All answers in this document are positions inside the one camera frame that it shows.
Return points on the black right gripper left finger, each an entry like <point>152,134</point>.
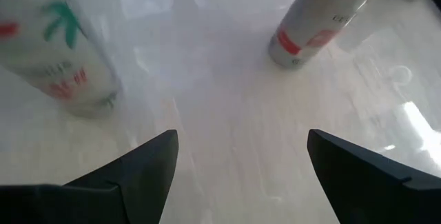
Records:
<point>103,200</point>

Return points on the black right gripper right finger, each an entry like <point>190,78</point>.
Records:
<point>372,196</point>

